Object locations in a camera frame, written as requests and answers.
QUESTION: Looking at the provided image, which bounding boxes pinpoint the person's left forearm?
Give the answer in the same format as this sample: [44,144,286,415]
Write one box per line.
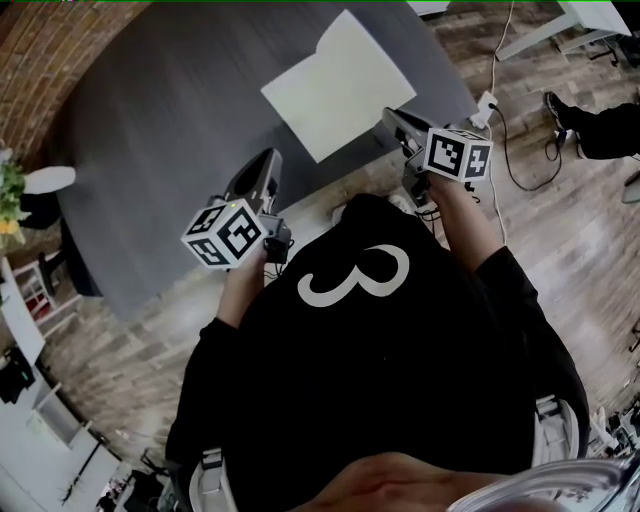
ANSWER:
[215,247,269,330]

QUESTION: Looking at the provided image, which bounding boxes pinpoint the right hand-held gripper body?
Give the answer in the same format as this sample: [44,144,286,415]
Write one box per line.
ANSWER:
[397,127,494,209]

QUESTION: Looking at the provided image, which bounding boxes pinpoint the small white side table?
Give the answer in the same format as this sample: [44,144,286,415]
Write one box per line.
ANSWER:
[0,256,82,354]

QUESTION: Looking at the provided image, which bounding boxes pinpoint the white cluttered desk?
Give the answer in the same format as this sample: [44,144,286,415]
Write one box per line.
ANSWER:
[0,344,124,512]

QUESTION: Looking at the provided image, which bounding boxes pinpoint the white cable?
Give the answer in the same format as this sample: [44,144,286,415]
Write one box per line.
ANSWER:
[487,0,517,247]

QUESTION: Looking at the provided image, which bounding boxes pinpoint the white power strip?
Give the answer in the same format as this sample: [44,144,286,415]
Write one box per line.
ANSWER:
[471,90,500,129]

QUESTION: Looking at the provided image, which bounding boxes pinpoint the grey backpack strap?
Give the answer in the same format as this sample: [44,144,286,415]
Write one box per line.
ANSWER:
[531,393,582,470]
[188,446,227,512]

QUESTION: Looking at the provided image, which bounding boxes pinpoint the black floor cable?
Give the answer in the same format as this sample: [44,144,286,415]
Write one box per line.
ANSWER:
[497,105,565,193]

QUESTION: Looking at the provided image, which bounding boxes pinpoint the person's black printed shirt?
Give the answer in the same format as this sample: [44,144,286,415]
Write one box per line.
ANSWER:
[164,193,591,484]

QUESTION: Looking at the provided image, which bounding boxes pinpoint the person's head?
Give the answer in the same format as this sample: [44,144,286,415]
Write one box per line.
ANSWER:
[317,451,506,512]

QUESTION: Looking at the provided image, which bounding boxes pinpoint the person's right forearm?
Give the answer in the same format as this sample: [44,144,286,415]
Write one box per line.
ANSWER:
[430,174,507,274]

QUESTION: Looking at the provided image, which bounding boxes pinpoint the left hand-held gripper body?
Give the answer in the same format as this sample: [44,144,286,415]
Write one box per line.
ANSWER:
[180,189,295,272]

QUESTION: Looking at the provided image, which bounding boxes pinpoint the yellow and white flowers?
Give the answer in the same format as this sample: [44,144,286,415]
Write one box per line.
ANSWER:
[0,147,32,247]

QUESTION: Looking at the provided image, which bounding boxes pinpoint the pale cloth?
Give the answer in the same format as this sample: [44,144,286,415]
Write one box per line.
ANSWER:
[260,8,418,164]

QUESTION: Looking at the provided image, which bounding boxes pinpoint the large white desk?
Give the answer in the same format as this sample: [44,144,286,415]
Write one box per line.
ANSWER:
[406,0,633,62]

